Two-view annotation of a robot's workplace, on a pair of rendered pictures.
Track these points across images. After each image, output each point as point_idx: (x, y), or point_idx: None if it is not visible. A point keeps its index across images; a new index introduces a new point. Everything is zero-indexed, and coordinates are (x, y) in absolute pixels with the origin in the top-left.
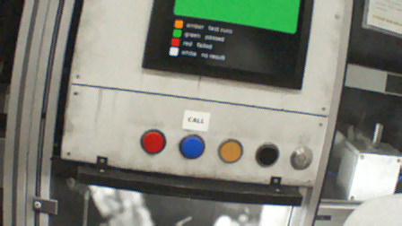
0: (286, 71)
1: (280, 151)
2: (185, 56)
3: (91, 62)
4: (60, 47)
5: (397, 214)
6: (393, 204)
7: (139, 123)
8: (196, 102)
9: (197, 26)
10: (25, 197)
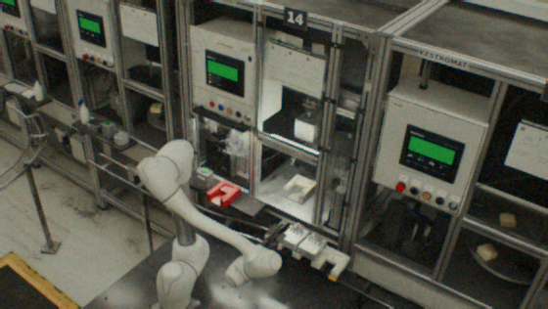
0: (236, 92)
1: (242, 113)
2: (212, 83)
3: (196, 79)
4: (189, 73)
5: (164, 146)
6: (168, 143)
7: (208, 98)
8: (220, 96)
9: (213, 75)
10: (187, 112)
